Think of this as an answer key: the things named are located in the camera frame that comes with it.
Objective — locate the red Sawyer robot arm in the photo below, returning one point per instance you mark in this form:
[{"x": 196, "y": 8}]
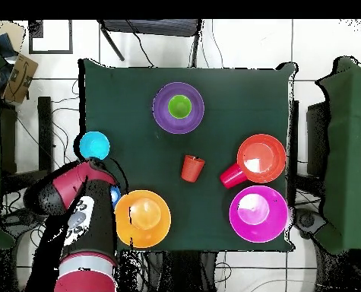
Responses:
[{"x": 86, "y": 243}]

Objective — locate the red cup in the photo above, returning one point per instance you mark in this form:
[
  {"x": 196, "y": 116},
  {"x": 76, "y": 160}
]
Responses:
[{"x": 231, "y": 178}]

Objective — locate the large pink bowl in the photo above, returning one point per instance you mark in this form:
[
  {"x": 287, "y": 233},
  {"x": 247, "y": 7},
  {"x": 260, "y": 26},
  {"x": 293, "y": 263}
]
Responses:
[{"x": 258, "y": 214}]

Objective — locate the orange cup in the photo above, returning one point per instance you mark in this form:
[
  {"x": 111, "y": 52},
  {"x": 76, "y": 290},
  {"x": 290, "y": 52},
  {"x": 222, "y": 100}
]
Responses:
[{"x": 192, "y": 168}]

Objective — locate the dark green tablecloth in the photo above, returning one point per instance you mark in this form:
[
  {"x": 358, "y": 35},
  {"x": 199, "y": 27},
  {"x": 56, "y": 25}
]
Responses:
[{"x": 228, "y": 100}]

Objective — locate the black folding chair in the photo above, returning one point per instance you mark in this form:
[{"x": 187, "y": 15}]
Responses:
[{"x": 149, "y": 27}]

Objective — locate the orange bowl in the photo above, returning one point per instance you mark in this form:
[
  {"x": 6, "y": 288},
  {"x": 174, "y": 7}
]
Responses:
[{"x": 261, "y": 158}]

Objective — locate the black square frame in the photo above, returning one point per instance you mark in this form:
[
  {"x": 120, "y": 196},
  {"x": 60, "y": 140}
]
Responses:
[{"x": 51, "y": 52}]

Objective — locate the cardboard box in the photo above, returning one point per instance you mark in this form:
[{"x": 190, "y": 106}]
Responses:
[{"x": 20, "y": 79}]

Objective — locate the small dark blue bowl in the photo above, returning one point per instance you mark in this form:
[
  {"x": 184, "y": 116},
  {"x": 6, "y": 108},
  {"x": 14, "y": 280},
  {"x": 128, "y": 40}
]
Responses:
[{"x": 115, "y": 194}]

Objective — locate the purple bowl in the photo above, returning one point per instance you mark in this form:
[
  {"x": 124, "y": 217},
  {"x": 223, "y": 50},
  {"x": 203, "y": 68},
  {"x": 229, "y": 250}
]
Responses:
[{"x": 160, "y": 112}]

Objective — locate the small cyan ribbed bowl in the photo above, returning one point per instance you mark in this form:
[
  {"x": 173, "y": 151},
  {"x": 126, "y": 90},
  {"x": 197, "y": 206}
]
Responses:
[{"x": 94, "y": 145}]

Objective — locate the large yellow bowl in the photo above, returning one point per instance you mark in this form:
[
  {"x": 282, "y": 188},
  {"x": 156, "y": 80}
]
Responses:
[{"x": 143, "y": 219}]

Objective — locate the black H-shaped stand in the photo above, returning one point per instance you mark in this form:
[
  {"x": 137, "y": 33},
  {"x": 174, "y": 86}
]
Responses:
[
  {"x": 44, "y": 137},
  {"x": 317, "y": 140}
]

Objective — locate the beige board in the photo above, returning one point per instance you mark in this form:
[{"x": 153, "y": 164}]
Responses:
[{"x": 17, "y": 36}]

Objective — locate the green cup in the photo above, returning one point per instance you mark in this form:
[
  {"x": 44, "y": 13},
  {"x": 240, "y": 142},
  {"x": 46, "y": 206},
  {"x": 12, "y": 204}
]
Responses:
[{"x": 179, "y": 106}]

